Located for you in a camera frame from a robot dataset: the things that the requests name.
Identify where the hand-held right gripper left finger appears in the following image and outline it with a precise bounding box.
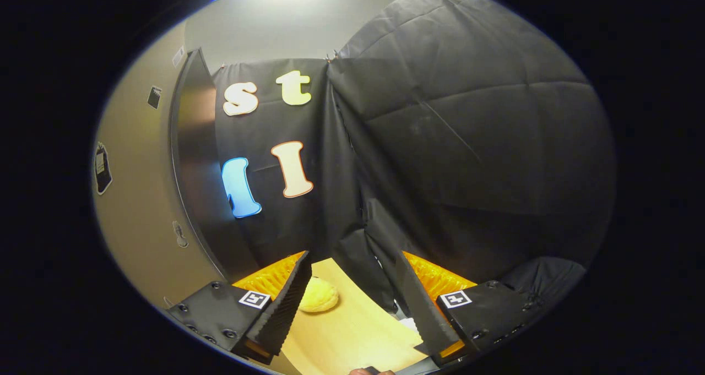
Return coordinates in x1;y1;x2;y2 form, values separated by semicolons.
165;250;313;365

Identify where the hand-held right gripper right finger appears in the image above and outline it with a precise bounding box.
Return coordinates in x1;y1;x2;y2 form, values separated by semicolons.
394;250;543;367

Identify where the grey cabinet door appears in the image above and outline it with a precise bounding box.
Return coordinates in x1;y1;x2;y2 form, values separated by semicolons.
91;23;226;309

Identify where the black backdrop cloth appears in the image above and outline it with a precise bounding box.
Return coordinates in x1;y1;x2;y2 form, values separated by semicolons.
212;0;617;316

